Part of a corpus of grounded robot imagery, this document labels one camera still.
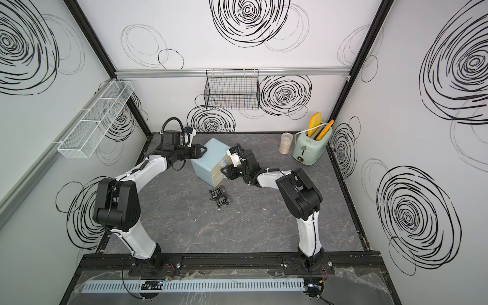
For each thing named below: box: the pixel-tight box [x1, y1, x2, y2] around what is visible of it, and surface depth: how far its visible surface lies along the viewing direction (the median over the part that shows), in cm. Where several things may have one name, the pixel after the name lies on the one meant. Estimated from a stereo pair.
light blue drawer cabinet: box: [190, 137, 232, 187], surface depth 91 cm
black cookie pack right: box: [214, 196, 229, 208], surface depth 92 cm
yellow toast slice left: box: [307, 111, 323, 138], surface depth 100 cm
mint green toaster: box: [292, 126, 333, 166], surface depth 99 cm
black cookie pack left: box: [208, 187, 223, 199], surface depth 95 cm
